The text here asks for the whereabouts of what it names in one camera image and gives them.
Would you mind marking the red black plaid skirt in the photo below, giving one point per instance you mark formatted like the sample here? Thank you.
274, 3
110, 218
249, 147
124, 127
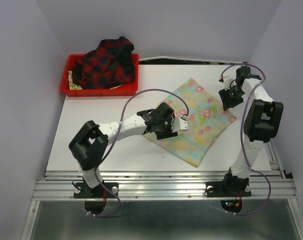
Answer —
109, 65

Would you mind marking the pastel floral skirt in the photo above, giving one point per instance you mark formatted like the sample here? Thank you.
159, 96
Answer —
206, 118

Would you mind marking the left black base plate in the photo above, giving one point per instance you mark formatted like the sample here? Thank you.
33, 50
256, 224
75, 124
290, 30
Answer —
83, 191

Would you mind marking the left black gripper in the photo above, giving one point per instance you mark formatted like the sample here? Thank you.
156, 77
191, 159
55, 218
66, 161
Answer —
168, 133

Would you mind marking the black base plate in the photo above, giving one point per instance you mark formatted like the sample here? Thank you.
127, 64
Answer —
83, 191
216, 187

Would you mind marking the aluminium right rail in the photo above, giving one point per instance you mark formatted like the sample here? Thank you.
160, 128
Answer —
274, 160

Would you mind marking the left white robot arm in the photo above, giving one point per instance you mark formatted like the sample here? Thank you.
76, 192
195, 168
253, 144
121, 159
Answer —
89, 145

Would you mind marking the yellow floral cloth in bin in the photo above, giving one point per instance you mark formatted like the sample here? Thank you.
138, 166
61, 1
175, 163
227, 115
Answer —
73, 83

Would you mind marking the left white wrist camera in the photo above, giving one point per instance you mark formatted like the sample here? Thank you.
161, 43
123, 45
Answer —
180, 124

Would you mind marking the red plastic bin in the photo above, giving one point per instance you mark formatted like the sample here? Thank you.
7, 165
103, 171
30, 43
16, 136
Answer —
68, 88

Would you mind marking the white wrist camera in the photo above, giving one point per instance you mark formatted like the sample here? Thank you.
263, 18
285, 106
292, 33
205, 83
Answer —
180, 124
226, 81

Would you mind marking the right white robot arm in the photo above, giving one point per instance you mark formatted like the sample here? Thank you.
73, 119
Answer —
259, 123

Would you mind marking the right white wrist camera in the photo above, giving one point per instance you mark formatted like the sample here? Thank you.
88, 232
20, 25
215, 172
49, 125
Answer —
226, 81

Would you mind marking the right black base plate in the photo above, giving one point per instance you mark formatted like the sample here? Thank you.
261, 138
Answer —
216, 187

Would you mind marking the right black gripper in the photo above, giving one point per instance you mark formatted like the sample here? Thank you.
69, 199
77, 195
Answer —
226, 101

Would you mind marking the aluminium front rail frame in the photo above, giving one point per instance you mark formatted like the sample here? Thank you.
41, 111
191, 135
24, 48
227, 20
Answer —
161, 186

